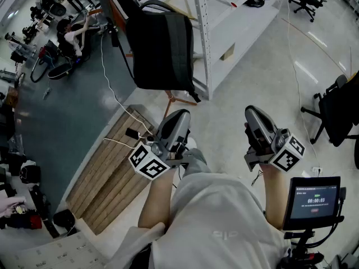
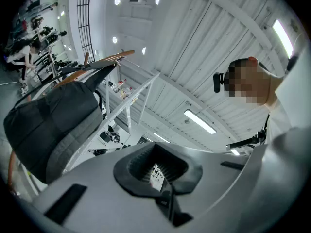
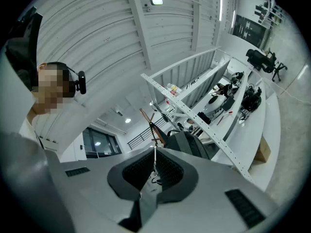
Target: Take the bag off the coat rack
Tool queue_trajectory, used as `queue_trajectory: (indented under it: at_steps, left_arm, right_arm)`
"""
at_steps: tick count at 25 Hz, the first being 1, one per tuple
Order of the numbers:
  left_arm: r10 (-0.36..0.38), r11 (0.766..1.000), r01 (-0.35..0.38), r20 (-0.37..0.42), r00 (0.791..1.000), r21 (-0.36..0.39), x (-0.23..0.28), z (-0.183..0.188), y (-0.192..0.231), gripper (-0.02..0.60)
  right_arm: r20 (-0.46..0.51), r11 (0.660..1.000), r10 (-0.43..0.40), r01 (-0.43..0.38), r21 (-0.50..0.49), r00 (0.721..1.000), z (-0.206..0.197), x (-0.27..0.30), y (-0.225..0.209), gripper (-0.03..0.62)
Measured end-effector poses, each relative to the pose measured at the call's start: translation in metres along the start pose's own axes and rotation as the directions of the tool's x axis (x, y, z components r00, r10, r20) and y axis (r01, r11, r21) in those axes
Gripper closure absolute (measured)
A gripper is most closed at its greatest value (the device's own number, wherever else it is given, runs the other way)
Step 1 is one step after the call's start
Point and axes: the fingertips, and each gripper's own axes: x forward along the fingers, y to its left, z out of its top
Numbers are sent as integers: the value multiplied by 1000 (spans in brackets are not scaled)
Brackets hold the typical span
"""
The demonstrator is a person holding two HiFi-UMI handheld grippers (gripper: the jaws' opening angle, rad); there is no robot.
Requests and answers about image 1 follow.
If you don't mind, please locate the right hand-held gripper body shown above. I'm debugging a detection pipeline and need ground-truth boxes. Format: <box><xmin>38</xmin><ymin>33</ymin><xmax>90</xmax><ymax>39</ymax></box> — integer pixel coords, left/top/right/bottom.
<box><xmin>243</xmin><ymin>127</ymin><xmax>306</xmax><ymax>173</ymax></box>

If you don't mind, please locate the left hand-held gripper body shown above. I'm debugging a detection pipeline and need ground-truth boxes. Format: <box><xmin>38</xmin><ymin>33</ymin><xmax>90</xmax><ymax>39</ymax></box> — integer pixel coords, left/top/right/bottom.
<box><xmin>128</xmin><ymin>134</ymin><xmax>194</xmax><ymax>181</ymax></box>

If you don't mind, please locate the black backpack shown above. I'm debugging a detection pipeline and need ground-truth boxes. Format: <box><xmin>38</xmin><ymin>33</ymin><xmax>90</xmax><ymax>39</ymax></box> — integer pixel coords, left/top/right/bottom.
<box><xmin>111</xmin><ymin>0</ymin><xmax>201</xmax><ymax>104</ymax></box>

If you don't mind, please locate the person's right forearm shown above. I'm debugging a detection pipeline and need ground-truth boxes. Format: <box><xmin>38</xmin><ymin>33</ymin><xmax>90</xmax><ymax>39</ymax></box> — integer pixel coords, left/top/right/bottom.
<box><xmin>259</xmin><ymin>163</ymin><xmax>293</xmax><ymax>231</ymax></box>

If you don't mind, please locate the person's left forearm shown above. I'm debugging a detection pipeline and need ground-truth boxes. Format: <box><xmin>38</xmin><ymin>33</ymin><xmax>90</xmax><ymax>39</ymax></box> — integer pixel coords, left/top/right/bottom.
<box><xmin>137</xmin><ymin>166</ymin><xmax>181</xmax><ymax>230</ymax></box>

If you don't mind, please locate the person's grey trouser leg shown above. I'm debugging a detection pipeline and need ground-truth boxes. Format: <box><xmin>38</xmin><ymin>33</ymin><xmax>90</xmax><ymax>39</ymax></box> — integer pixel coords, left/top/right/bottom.
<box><xmin>179</xmin><ymin>147</ymin><xmax>211</xmax><ymax>179</ymax></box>

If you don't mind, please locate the wooden plank platform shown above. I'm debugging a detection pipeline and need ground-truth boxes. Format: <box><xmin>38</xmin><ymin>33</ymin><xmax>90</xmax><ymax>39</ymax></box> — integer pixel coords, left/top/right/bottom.
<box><xmin>65</xmin><ymin>104</ymin><xmax>181</xmax><ymax>235</ymax></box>

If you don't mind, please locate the small black monitor screen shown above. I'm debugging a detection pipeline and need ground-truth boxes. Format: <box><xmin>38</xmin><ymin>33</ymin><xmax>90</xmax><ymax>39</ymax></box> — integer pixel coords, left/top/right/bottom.
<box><xmin>282</xmin><ymin>176</ymin><xmax>342</xmax><ymax>231</ymax></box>

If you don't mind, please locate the person's white shirt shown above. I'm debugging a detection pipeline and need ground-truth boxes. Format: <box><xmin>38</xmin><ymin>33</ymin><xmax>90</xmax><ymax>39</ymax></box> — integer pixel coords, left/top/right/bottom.
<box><xmin>111</xmin><ymin>172</ymin><xmax>293</xmax><ymax>269</ymax></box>

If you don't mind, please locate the white metal shelving unit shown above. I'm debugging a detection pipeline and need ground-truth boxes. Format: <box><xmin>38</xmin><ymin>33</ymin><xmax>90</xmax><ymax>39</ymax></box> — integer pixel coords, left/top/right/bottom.
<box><xmin>139</xmin><ymin>0</ymin><xmax>284</xmax><ymax>101</ymax></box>

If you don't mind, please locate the black bag with white patch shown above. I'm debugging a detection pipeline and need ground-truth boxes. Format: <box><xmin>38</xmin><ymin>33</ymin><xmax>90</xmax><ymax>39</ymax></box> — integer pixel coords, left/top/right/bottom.
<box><xmin>19</xmin><ymin>161</ymin><xmax>42</xmax><ymax>185</ymax></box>

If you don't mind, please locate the black oval bag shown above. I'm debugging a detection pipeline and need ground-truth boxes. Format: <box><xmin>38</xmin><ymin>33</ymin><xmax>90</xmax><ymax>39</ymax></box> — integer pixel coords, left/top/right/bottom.
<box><xmin>47</xmin><ymin>64</ymin><xmax>71</xmax><ymax>80</ymax></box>

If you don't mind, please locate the white locker cabinet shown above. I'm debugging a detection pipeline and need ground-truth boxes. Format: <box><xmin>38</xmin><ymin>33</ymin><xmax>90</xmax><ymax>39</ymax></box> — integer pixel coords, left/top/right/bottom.
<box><xmin>0</xmin><ymin>230</ymin><xmax>113</xmax><ymax>269</ymax></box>

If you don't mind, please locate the pile of clothes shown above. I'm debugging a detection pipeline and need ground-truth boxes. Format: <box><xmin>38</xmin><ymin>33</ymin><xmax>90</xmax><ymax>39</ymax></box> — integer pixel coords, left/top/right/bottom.
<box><xmin>0</xmin><ymin>197</ymin><xmax>43</xmax><ymax>230</ymax></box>

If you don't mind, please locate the thin black cable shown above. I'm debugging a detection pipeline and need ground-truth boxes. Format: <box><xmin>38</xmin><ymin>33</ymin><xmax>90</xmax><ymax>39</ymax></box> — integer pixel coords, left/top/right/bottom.
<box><xmin>250</xmin><ymin>169</ymin><xmax>265</xmax><ymax>187</ymax></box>

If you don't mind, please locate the long white floor cable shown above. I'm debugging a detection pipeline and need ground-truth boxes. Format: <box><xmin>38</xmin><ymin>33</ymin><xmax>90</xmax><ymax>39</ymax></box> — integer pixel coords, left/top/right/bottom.
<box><xmin>285</xmin><ymin>0</ymin><xmax>321</xmax><ymax>170</ymax></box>

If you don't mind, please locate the white charger cable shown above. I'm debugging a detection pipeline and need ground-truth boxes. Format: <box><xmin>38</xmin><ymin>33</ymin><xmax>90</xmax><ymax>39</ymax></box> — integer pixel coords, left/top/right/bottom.
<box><xmin>100</xmin><ymin>31</ymin><xmax>155</xmax><ymax>151</ymax></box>

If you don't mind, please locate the triangular wooden frame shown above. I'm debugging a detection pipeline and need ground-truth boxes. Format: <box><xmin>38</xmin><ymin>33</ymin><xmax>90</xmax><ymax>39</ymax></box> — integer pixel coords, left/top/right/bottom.
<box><xmin>163</xmin><ymin>0</ymin><xmax>197</xmax><ymax>22</ymax></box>

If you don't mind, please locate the black hose loop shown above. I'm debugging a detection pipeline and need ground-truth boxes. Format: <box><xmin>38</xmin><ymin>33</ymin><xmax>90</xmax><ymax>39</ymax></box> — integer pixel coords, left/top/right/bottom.
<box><xmin>29</xmin><ymin>53</ymin><xmax>51</xmax><ymax>84</ymax></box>

